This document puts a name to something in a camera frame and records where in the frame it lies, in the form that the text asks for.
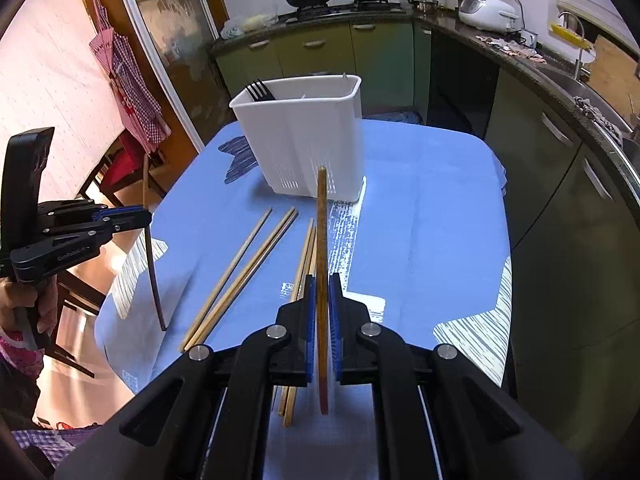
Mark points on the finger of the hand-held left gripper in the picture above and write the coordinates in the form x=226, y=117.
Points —
x=106, y=214
x=132, y=222

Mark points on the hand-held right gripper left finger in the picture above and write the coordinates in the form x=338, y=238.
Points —
x=310, y=325

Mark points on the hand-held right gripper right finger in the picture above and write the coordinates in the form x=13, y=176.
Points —
x=336, y=330

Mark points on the dark brown chopstick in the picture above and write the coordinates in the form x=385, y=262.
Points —
x=150, y=260

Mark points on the wooden chopstick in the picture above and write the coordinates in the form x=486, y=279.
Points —
x=240, y=280
x=247, y=280
x=303, y=260
x=227, y=277
x=307, y=270
x=322, y=235

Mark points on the white plastic utensil holder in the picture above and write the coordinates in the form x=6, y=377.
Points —
x=300, y=135

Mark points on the person's left hand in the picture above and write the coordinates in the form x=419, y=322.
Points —
x=46, y=310

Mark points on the wooden chair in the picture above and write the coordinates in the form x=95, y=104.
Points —
x=75, y=305
x=117, y=165

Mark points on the red checkered hanging apron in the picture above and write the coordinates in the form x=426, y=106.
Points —
x=127, y=75

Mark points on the blue star print tablecloth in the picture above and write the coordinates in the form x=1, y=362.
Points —
x=425, y=210

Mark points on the pink floral shirt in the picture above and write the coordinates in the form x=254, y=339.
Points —
x=22, y=357

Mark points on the black fork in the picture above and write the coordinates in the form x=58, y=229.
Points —
x=260, y=91

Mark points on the frosted glass sliding door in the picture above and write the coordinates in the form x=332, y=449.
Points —
x=165, y=35

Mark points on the blue denim floor cloth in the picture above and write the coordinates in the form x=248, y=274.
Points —
x=397, y=116

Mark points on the plastic bags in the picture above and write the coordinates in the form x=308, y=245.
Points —
x=250, y=25

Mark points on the purple checkered apron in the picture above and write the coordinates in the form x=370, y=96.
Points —
x=55, y=440

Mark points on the green kitchen base cabinets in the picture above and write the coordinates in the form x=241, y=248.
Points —
x=550, y=200

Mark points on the black built-in appliance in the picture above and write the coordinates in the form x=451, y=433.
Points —
x=460, y=85

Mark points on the black gas stove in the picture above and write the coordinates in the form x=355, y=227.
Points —
x=345, y=10

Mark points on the dark stone kitchen countertop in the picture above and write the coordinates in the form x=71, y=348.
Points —
x=500, y=55

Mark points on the patterned dish cloth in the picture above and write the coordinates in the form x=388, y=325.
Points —
x=510, y=49

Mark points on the small steel pot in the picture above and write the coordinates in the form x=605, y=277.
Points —
x=426, y=6

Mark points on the grey scrubbing cloth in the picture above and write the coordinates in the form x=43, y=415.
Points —
x=597, y=115

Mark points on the steel kitchen sink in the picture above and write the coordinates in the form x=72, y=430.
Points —
x=585, y=92

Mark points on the white rice cooker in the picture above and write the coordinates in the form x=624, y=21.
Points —
x=485, y=12

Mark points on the thin gooseneck faucet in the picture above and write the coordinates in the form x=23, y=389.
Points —
x=579, y=45

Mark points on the yellow sponge rack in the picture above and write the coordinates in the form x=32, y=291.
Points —
x=567, y=34

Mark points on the wooden cutting board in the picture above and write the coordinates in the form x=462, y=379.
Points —
x=617, y=62

